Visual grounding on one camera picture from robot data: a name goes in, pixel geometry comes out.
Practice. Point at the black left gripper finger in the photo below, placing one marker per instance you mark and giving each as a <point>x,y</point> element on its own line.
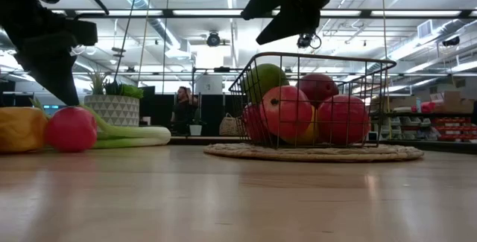
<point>56,82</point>

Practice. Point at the bright red tomato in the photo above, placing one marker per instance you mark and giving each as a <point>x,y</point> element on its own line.
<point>71,130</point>

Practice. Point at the yellow bell pepper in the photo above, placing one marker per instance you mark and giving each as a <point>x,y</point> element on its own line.
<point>20,130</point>

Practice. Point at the dark red apple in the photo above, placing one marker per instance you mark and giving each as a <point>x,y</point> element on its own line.
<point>316,87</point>

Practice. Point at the large red apple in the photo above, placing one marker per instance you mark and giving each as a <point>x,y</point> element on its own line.
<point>287,115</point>

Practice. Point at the small red fruit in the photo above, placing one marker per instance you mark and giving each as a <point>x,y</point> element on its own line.
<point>252,123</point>

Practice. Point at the yellow lemon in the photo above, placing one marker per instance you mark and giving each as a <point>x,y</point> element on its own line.
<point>312,134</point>

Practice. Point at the small woven basket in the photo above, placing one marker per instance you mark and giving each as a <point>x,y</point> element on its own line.
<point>229,126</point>

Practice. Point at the black overhead rig bar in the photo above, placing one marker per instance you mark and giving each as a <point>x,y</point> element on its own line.
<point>365,12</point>

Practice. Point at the potted plant patterned white pot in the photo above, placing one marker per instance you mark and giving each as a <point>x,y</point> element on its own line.
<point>112,109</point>

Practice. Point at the round black ceiling lamp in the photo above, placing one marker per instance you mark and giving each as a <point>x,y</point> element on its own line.
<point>213,39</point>

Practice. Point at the green leek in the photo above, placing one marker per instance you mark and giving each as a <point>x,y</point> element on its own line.
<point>141,134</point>

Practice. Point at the person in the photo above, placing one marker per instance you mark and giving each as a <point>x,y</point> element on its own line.
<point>183,113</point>

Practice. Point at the round woven placemat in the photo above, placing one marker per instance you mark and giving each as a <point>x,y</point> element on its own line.
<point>316,154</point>

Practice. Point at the black ceiling fixture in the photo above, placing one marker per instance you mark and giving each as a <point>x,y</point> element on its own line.
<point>451,41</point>

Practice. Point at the small white plant pot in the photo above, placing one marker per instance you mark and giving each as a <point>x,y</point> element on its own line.
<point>195,130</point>

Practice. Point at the cardboard box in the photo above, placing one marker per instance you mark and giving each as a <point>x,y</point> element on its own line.
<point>452,102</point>

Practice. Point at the shelf with red bins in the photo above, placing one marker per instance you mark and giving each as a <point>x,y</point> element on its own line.
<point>451,128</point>

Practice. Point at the black overhead camera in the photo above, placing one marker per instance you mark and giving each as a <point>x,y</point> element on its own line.
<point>305,41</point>

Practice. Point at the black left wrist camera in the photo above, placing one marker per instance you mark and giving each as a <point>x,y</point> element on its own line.
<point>82,32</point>

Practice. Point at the black table frame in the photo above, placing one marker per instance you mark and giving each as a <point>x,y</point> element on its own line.
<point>439,146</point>

